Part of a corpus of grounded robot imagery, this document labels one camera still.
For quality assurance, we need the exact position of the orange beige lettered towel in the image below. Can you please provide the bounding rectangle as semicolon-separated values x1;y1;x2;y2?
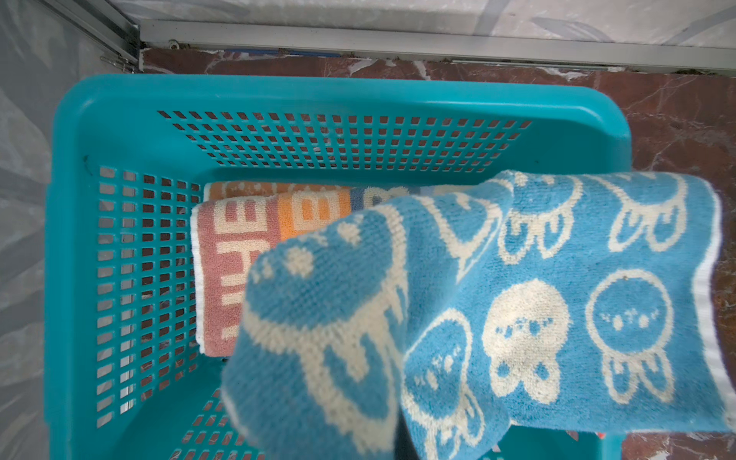
191;185;415;358

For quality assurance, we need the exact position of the blue bunny towel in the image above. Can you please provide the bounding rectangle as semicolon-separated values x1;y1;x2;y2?
220;172;735;459

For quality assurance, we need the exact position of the orange bunny towel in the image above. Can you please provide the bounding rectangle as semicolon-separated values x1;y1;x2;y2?
203;180;341;201

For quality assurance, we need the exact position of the teal plastic basket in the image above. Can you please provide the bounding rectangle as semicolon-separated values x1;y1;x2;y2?
44;75;632;459

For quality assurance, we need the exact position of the aluminium frame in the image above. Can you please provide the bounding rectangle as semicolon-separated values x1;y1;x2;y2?
43;1;735;74

